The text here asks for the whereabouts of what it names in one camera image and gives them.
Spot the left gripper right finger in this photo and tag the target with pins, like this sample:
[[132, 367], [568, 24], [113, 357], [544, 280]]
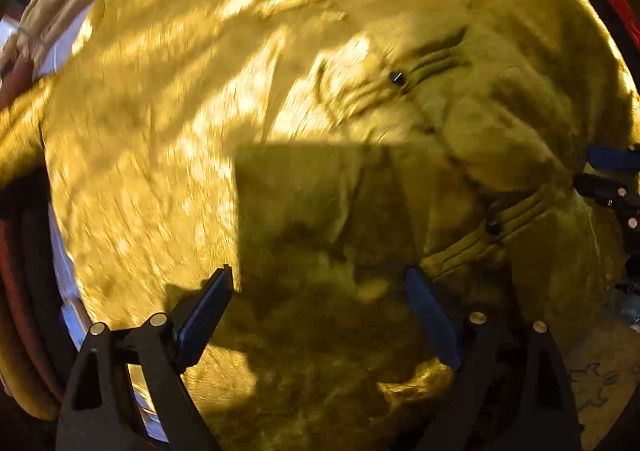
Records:
[[511, 390]]

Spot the blue plaid bed sheet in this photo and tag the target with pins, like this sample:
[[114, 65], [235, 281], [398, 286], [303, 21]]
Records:
[[78, 322]]

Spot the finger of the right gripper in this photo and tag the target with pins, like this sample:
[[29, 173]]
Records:
[[613, 195], [609, 159]]

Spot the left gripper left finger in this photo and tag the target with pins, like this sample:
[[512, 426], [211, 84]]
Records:
[[99, 410]]

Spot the mustard yellow folded garment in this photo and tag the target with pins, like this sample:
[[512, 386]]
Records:
[[26, 369]]

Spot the gold brocade jacket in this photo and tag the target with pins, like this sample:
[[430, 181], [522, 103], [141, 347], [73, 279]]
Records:
[[319, 148]]

